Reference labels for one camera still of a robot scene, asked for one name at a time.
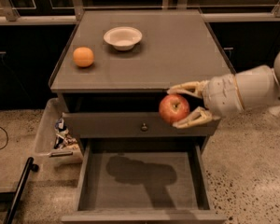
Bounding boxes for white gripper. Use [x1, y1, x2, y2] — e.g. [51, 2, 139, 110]
[167, 74, 244, 129]

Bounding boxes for red apple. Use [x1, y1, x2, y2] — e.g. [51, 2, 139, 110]
[159, 94, 189, 124]

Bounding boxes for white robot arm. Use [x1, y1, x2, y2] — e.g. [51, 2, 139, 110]
[167, 51, 280, 129]

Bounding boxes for brass drawer knob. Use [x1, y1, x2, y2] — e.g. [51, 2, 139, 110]
[141, 123, 148, 132]

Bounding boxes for grey top drawer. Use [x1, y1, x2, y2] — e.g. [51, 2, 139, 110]
[63, 112, 218, 138]

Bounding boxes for grey open middle drawer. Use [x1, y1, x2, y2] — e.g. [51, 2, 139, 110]
[62, 140, 226, 224]

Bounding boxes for grey cabinet with glass top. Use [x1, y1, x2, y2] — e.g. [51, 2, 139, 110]
[50, 10, 233, 146]

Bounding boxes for white bowl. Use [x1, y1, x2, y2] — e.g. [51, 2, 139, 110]
[104, 27, 143, 51]

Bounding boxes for metal window railing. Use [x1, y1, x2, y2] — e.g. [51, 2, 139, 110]
[0, 0, 280, 25]

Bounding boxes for orange fruit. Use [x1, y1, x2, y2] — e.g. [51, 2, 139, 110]
[73, 47, 94, 67]

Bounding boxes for snack packets in bin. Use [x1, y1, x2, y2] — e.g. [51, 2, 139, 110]
[54, 118, 78, 150]

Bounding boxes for black metal bar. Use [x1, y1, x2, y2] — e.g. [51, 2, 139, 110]
[4, 157, 39, 224]

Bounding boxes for white post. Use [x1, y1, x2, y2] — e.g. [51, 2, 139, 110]
[269, 105, 280, 116]

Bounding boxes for black cable on floor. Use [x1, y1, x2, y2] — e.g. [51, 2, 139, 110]
[0, 120, 9, 151]

